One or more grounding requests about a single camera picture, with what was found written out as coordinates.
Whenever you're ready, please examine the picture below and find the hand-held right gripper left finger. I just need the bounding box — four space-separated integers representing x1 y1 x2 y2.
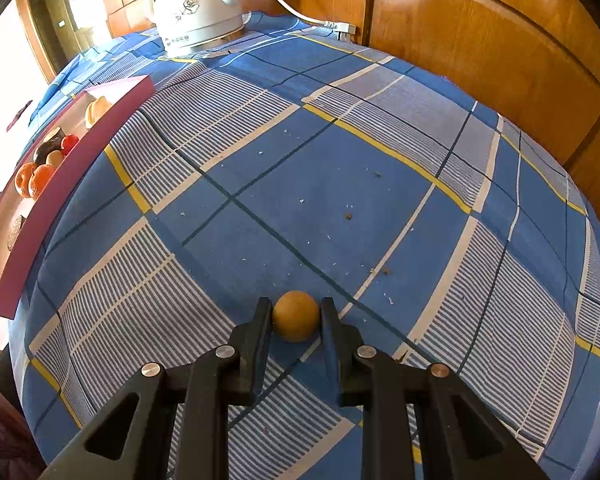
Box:
40 296 274 480

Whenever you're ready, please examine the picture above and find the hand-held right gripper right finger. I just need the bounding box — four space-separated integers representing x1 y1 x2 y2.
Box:
320 296 551 480

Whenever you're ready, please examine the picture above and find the tan round longan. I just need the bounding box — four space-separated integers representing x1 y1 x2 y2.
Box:
272 290 320 343

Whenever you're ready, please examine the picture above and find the pink shallow cardboard box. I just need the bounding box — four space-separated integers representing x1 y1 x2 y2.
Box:
0 74 156 320

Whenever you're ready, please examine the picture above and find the small orange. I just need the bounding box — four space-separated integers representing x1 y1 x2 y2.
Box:
30 165 57 200

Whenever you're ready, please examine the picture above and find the large orange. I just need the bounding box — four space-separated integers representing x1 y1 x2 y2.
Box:
14 162 38 196

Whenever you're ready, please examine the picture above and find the blue plaid tablecloth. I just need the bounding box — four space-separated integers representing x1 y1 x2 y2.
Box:
7 10 600 480

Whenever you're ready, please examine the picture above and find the wooden wardrobe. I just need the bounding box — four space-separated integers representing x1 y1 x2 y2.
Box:
92 0 600 241

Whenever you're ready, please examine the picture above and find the white ceramic floral kettle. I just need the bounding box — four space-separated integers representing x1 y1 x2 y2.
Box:
145 0 251 51

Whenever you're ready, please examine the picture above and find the wooden glass door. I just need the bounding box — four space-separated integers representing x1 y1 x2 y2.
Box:
15 0 106 86

